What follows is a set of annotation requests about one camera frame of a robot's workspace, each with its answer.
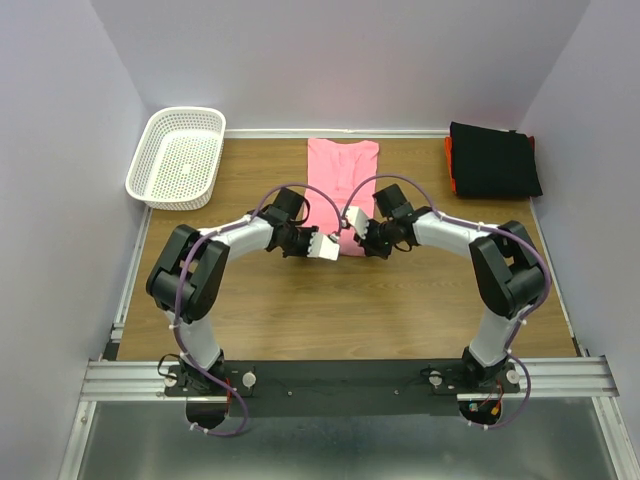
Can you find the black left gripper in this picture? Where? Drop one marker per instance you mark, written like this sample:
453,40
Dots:
304,252

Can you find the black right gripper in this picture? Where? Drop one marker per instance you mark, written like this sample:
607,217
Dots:
369,248

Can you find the pink t shirt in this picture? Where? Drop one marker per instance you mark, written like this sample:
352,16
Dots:
336,169

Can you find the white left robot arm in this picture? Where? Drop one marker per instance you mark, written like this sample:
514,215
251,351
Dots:
185,280

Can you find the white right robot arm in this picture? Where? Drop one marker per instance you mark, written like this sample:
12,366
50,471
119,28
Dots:
511,276

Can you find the orange folded t shirt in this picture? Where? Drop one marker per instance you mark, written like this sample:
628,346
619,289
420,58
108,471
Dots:
448,148

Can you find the black folded t shirt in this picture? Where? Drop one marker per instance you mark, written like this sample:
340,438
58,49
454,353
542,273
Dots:
493,164

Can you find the white plastic basket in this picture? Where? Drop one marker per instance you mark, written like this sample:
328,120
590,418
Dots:
177,158

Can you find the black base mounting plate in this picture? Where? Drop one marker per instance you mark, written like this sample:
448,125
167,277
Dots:
323,388

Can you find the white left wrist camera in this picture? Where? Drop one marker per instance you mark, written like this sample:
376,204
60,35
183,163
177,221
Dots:
323,247

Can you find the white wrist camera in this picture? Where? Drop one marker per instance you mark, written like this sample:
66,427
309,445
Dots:
323,247
357,221

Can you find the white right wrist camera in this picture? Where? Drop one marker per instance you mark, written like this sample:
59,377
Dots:
357,221

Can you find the aluminium frame rail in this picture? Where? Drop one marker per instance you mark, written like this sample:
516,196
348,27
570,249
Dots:
551,378

